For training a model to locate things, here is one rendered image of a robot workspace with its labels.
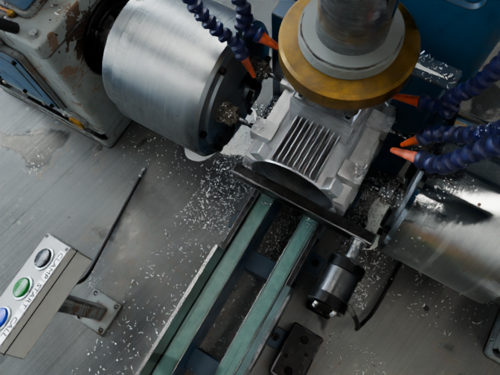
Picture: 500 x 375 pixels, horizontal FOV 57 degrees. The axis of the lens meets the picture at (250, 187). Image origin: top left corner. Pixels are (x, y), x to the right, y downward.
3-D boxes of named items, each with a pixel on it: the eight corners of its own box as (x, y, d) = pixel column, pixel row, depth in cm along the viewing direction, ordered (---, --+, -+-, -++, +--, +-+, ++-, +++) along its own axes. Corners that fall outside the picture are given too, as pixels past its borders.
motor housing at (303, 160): (295, 101, 93) (300, 40, 75) (383, 143, 89) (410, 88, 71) (245, 182, 87) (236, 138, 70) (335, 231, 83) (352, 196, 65)
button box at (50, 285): (70, 244, 76) (46, 230, 72) (94, 260, 72) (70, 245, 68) (2, 338, 72) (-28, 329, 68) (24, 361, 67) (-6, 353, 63)
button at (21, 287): (30, 277, 70) (21, 273, 69) (39, 286, 68) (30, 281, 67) (17, 295, 69) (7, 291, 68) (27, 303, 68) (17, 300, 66)
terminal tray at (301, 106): (321, 64, 78) (325, 36, 71) (379, 90, 75) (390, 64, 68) (286, 120, 74) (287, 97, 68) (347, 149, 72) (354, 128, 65)
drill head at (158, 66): (143, 19, 103) (104, -80, 79) (289, 87, 95) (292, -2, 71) (75, 106, 96) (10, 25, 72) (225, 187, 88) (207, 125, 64)
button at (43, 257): (50, 249, 71) (42, 245, 70) (60, 256, 70) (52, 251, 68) (38, 266, 71) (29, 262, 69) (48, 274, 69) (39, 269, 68)
